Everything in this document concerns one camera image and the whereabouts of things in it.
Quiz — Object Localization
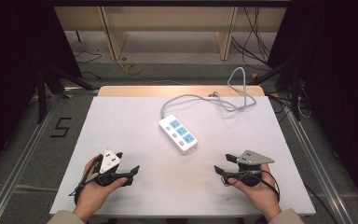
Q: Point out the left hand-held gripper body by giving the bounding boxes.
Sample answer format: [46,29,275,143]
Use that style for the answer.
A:
[92,148,134,188]

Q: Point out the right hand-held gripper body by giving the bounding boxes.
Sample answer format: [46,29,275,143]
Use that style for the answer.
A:
[235,149,275,188]

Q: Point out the white power strip blue sockets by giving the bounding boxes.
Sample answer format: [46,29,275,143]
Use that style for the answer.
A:
[158,114,199,155]

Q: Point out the person's right hand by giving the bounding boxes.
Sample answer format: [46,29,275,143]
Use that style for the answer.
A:
[227,163,282,223]

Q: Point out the person's left hand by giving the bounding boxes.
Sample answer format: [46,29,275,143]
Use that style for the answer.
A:
[73,154,129,223]

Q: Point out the white table mat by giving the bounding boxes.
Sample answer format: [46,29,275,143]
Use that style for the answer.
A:
[49,95,317,217]

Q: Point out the person's right beige sleeve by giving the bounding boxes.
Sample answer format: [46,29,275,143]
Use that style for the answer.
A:
[268,208,306,224]

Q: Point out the person's beige sleeve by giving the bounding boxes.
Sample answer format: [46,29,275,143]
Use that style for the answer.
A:
[268,208,306,224]
[47,209,87,224]

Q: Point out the person's left beige sleeve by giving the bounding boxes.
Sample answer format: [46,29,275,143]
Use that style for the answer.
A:
[47,209,87,224]

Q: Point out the black metal stand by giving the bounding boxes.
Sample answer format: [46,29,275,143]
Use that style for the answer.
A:
[35,63,96,124]
[250,59,302,121]

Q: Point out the wooden table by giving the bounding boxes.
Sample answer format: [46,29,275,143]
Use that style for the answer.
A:
[97,85,266,98]

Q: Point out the yellow tape roll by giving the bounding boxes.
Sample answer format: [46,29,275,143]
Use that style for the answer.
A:
[126,63,142,77]

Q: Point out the dark curtain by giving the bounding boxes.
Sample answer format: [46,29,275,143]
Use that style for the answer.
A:
[0,0,82,181]
[267,0,358,216]

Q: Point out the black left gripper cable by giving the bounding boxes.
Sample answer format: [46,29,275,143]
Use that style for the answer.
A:
[68,154,104,206]

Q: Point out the aluminium floor rail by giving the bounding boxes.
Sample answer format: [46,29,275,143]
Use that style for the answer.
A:
[283,104,355,224]
[0,92,63,224]

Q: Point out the tangled floor cables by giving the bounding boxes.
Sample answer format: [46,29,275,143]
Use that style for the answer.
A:
[268,87,312,119]

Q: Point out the grey power strip cable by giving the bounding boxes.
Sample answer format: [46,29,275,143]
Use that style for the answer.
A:
[160,66,257,119]

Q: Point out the thin black floor cable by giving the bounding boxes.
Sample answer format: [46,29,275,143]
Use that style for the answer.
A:
[74,50,103,80]

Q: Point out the beige wooden desk frame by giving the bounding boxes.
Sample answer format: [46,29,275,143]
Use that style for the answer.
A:
[54,6,288,62]

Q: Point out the black hanging cable bundle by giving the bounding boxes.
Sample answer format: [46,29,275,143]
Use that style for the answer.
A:
[231,7,273,67]

